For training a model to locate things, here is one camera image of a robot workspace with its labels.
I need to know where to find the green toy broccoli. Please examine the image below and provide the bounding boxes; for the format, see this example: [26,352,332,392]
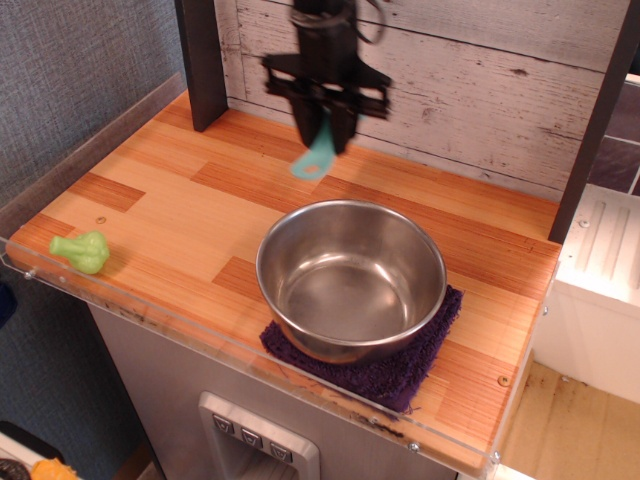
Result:
[49,231,110,274]

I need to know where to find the grey toy kitchen cabinet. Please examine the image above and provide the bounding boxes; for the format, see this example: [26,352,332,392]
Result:
[90,307,457,479]

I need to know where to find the stainless steel pot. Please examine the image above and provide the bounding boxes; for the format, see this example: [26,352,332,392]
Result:
[255,200,448,364]

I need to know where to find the silver button panel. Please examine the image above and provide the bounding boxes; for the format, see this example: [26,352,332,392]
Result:
[198,392,321,479]

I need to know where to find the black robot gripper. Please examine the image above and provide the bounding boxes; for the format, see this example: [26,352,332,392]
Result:
[262,19,391,155]

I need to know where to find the white ridged appliance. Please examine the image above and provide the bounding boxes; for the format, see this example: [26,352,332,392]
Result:
[533,185,639,402]

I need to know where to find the dark left shelf post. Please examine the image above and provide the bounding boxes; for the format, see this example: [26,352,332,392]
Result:
[174,0,228,132]

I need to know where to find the dark right shelf post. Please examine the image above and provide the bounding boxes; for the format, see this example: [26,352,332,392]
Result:
[548,0,639,244]

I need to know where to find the dark shelf post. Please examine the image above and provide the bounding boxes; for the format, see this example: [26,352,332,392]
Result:
[548,0,639,244]
[174,0,228,132]

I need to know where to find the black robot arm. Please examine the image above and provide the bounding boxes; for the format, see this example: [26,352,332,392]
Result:
[262,1,392,154]

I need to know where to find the purple cloth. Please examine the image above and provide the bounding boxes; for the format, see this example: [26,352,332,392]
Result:
[260,286,464,413]

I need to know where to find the teal dish brush white bristles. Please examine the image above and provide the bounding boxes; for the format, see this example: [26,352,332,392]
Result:
[290,117,336,181]

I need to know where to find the orange object bottom left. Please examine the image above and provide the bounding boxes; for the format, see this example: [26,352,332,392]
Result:
[30,458,79,480]

